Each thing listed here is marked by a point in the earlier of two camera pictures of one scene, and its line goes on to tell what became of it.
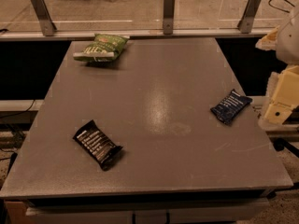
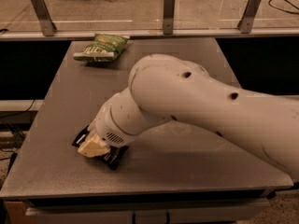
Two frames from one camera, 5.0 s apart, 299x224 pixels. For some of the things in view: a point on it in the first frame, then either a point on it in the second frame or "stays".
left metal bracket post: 43,14 stays
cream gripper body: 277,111 -> 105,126
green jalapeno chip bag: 103,49 stays
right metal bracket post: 246,23 stays
